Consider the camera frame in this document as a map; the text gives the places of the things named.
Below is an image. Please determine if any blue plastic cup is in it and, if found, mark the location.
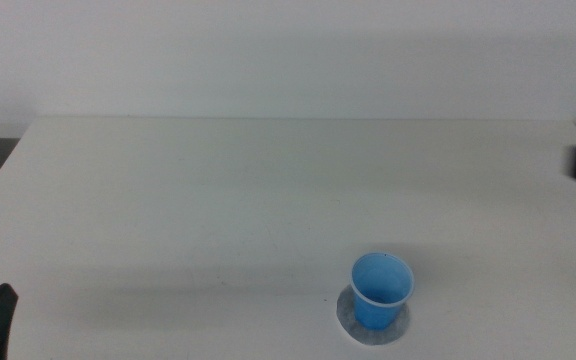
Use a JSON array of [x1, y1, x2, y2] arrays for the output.
[[350, 251, 416, 332]]

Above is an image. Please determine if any round grey cup mat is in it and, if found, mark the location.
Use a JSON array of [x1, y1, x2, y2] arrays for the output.
[[335, 285, 412, 347]]

